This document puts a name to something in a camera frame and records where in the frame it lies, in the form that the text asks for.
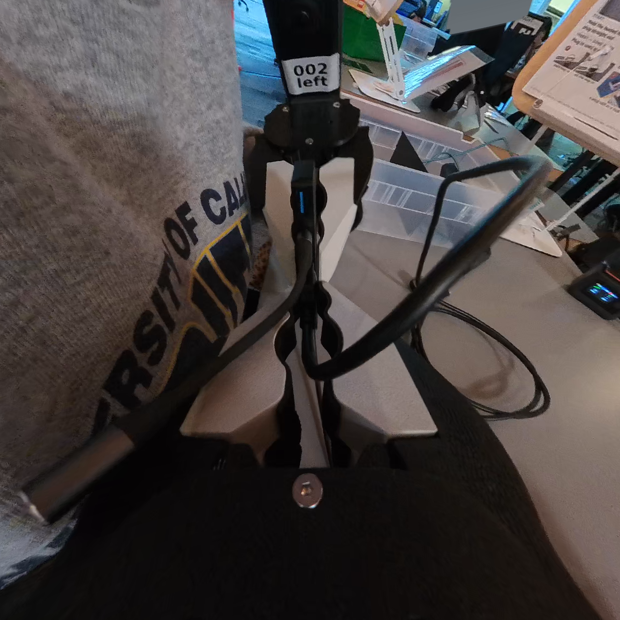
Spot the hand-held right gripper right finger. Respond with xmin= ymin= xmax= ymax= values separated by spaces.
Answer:
xmin=321 ymin=285 xmax=440 ymax=468

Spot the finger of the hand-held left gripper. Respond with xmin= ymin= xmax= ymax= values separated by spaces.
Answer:
xmin=316 ymin=156 xmax=361 ymax=284
xmin=263 ymin=160 xmax=301 ymax=292

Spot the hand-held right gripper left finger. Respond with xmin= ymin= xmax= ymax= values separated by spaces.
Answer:
xmin=179 ymin=285 xmax=298 ymax=463

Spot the short black usb cable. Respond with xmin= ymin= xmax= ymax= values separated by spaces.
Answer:
xmin=19 ymin=228 xmax=316 ymax=526

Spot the black cable with usb plug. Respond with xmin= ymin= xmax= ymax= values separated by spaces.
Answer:
xmin=298 ymin=155 xmax=553 ymax=381

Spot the green plastic bin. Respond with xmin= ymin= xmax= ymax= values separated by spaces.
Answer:
xmin=341 ymin=7 xmax=408 ymax=61

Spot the clear plastic bin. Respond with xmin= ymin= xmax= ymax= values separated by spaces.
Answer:
xmin=339 ymin=94 xmax=504 ymax=170
xmin=359 ymin=160 xmax=550 ymax=249

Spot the white folding stand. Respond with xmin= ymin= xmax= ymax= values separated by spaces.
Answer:
xmin=349 ymin=0 xmax=422 ymax=113

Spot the clear acrylic panel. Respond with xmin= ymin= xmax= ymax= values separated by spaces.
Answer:
xmin=402 ymin=45 xmax=495 ymax=105

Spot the grey printed sweatshirt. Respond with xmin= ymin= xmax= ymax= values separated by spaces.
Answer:
xmin=0 ymin=0 xmax=272 ymax=589

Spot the black device with display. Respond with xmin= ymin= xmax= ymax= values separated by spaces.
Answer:
xmin=568 ymin=262 xmax=620 ymax=320

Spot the wooden framed sign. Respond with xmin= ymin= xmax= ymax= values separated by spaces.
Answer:
xmin=512 ymin=0 xmax=620 ymax=163

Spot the long black cable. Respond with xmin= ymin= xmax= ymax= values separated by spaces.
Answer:
xmin=409 ymin=271 xmax=551 ymax=418

